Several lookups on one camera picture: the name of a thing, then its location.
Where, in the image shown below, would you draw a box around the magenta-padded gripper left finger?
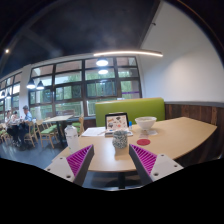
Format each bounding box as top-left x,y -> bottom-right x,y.
44,143 -> 95,187

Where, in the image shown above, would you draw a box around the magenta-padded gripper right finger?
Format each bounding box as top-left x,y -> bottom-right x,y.
128,143 -> 185,186

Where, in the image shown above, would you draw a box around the clear black-capped water bottle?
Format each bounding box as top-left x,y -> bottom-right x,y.
64,124 -> 81,155

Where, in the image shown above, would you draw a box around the flat round red coaster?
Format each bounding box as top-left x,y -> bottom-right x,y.
136,138 -> 152,147

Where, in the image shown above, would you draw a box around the white printed paper sheet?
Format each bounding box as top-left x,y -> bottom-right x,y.
81,126 -> 107,138

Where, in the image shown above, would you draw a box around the colourful sticker sheet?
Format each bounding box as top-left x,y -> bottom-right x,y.
105,130 -> 134,138

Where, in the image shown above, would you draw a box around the speckled green white mug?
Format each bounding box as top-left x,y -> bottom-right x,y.
111,129 -> 129,150

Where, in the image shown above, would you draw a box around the white ceramic bowl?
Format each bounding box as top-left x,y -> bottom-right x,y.
134,115 -> 158,131

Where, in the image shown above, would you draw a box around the wooden chairs with green seats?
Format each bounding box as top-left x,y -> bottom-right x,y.
0,114 -> 86,149

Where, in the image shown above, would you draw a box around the light wooden dining table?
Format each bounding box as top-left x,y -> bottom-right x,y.
42,114 -> 74,141

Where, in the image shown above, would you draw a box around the sticker-covered black tablet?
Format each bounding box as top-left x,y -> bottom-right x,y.
104,112 -> 130,132

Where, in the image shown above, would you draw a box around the green upholstered bench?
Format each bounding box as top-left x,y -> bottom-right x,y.
94,97 -> 166,128

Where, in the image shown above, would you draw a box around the person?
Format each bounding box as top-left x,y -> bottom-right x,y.
3,110 -> 12,126
18,104 -> 34,144
8,110 -> 21,146

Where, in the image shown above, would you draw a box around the large dark-framed window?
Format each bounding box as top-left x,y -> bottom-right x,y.
0,55 -> 143,123

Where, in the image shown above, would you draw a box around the round pendant ceiling lamps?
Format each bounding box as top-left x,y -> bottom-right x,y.
25,56 -> 110,91

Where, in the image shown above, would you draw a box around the long curved ceiling light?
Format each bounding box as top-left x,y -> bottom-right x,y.
93,49 -> 164,58

